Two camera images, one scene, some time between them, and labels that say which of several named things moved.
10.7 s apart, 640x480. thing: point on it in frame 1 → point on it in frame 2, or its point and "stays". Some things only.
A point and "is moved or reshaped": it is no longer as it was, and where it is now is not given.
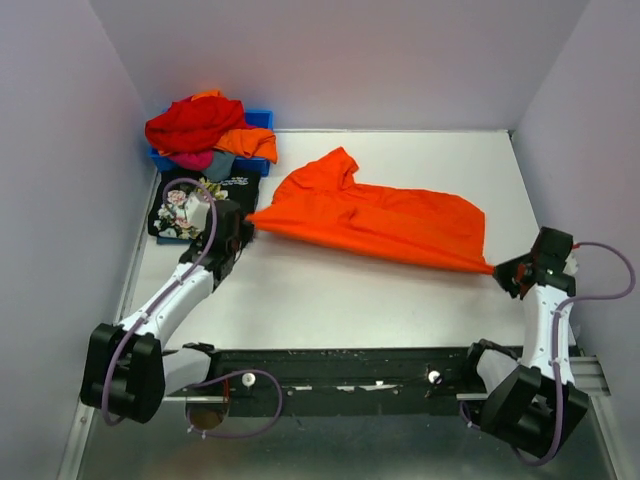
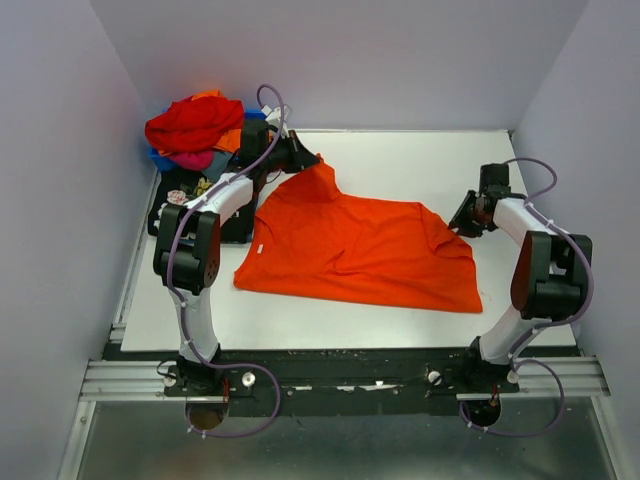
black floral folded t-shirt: (167, 214) stays
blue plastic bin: (254, 118) stays
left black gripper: (246, 228) → (301, 157)
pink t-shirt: (194, 160) stays
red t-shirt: (194, 124) stays
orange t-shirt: (321, 198) is moved or reshaped
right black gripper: (503, 273) → (460, 221)
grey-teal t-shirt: (222, 165) stays
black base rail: (340, 382) stays
